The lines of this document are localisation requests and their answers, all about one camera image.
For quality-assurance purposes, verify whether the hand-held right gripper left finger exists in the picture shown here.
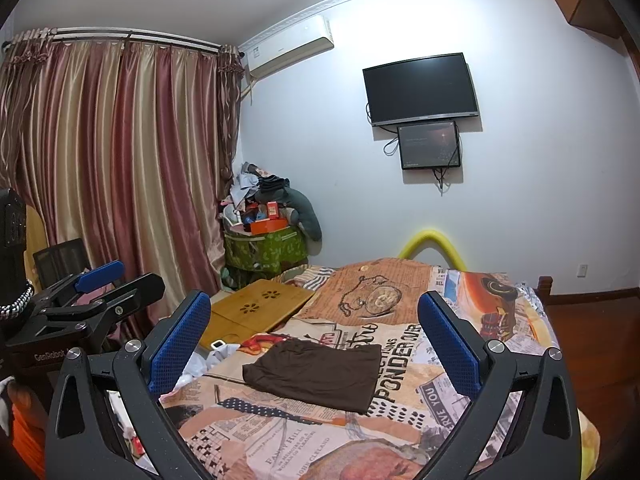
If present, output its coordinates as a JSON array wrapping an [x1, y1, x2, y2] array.
[[45, 290, 213, 480]]

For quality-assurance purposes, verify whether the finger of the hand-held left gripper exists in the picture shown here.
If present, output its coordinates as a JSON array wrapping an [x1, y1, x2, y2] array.
[[34, 260, 125, 307], [35, 274, 166, 334]]

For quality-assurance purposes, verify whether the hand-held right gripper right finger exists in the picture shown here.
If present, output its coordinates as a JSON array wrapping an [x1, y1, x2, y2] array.
[[417, 290, 583, 480]]

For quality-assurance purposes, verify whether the brown garment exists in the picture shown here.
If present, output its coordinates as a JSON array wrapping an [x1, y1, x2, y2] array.
[[242, 338, 383, 415]]

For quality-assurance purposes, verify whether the white cloth bundle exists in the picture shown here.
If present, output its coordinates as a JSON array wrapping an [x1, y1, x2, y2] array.
[[182, 340, 243, 391]]

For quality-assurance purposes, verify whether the black mesh chair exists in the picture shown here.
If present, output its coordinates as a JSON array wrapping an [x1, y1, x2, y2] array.
[[32, 239, 96, 286]]

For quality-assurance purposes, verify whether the bamboo lap desk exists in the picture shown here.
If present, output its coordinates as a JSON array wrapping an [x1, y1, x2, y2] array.
[[198, 280, 316, 351]]

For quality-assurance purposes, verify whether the orange object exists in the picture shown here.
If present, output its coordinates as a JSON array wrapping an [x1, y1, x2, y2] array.
[[10, 390, 51, 466]]

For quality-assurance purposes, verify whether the yellow foam tube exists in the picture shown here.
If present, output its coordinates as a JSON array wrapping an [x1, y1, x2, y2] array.
[[397, 230, 468, 272]]

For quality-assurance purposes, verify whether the striped pink beige curtain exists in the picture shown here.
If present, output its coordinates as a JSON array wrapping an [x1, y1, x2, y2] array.
[[0, 30, 246, 351]]

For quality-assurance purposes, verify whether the green storage box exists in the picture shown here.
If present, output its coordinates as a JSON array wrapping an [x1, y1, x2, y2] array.
[[222, 225, 308, 291]]

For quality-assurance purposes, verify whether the printed bed blanket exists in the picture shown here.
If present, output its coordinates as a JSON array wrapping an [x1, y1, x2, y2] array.
[[160, 257, 601, 480]]

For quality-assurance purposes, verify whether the orange box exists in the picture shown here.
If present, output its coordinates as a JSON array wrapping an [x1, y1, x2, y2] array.
[[248, 217, 290, 236]]

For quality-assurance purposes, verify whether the clutter pile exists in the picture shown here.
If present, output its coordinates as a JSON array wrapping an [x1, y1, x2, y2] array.
[[220, 161, 293, 233]]

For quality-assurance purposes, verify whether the small black monitor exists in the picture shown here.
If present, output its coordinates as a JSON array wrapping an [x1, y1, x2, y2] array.
[[397, 120, 461, 171]]

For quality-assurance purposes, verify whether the curtain rod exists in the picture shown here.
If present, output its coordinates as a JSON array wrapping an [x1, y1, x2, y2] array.
[[10, 27, 241, 56]]

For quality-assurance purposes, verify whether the white air conditioner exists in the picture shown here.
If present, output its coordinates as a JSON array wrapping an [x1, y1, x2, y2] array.
[[239, 14, 335, 80]]

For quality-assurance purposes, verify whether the black white braided cord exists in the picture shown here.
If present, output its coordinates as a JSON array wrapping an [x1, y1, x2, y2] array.
[[0, 282, 35, 322]]

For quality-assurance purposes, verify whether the wooden bed post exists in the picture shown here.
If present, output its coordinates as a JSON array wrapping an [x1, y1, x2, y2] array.
[[536, 275, 555, 308]]

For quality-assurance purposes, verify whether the black wall television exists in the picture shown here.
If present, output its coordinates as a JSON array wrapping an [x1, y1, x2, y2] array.
[[362, 52, 480, 127]]

